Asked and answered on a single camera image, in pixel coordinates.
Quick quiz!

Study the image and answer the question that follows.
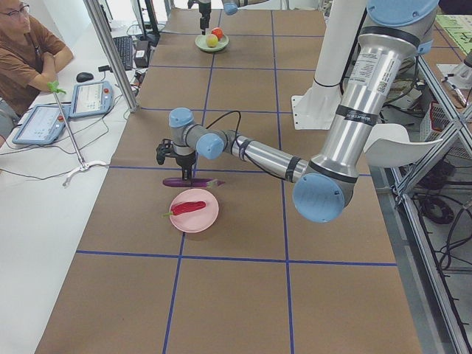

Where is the black keyboard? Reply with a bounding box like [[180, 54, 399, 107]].
[[113, 35, 133, 71]]

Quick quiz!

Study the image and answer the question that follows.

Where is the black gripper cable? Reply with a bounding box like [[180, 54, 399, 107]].
[[201, 110, 244, 148]]

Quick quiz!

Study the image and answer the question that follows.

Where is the red pomegranate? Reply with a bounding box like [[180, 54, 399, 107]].
[[211, 27, 224, 41]]

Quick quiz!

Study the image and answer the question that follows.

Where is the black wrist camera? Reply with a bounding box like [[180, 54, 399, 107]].
[[156, 139, 175, 165]]

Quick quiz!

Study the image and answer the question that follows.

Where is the far blue teach pendant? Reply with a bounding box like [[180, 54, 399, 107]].
[[69, 81, 114, 119]]

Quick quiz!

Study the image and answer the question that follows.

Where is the near blue teach pendant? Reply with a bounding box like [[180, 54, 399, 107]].
[[13, 105, 70, 145]]

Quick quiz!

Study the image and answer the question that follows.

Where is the red chili pepper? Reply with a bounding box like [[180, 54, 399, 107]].
[[162, 201, 207, 217]]

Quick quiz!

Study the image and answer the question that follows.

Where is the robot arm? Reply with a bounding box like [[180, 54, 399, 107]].
[[196, 0, 266, 35], [169, 1, 438, 223]]

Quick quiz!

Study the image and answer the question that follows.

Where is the aluminium frame post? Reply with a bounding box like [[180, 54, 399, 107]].
[[83, 0, 139, 113]]

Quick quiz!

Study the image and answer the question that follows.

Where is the black computer mouse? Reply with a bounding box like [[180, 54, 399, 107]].
[[76, 72, 94, 83]]

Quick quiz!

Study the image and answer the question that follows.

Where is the seated person brown shirt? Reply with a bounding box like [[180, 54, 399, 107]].
[[1, 1, 74, 131]]

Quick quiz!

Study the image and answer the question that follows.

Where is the light green plate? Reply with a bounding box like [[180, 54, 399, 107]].
[[195, 35, 229, 52]]

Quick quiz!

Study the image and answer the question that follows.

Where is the pale green peach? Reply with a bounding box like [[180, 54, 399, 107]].
[[205, 33, 219, 48]]

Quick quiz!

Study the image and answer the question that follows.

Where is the metal stand with green clip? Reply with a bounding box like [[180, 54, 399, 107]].
[[46, 80, 108, 188]]

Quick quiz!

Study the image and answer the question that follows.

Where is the purple eggplant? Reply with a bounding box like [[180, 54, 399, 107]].
[[162, 177, 224, 188]]

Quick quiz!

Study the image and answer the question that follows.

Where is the blue teach pendant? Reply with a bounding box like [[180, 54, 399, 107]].
[[69, 81, 114, 119], [13, 105, 70, 145]]

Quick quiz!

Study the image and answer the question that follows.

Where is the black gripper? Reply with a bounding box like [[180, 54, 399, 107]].
[[173, 145, 196, 185], [198, 0, 211, 35]]

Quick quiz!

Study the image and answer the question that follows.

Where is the pink plate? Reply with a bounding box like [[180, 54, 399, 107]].
[[169, 189, 219, 233]]

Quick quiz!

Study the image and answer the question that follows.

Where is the white chair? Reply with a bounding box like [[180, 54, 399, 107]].
[[364, 123, 443, 168]]

